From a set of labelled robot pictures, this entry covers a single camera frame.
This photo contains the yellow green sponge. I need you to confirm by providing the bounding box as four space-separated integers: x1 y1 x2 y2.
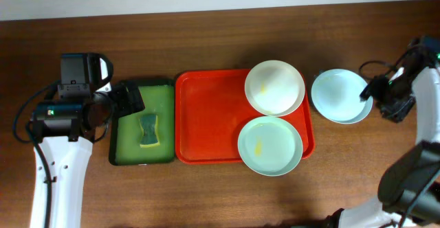
139 114 160 148

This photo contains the light blue plate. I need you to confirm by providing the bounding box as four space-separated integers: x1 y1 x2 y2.
311 69 373 124

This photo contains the mint green plate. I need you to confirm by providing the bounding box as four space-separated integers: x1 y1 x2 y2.
237 116 303 176

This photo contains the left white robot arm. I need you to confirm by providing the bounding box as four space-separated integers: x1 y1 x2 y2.
25 80 145 227

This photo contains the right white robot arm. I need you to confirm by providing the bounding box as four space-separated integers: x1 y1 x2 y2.
321 36 439 228

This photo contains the dark green tray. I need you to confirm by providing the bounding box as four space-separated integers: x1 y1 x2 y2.
109 79 175 166

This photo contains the red plastic tray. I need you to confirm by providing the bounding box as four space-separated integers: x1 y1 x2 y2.
174 68 316 165

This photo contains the cream white plate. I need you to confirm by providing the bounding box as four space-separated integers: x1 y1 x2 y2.
244 60 305 117

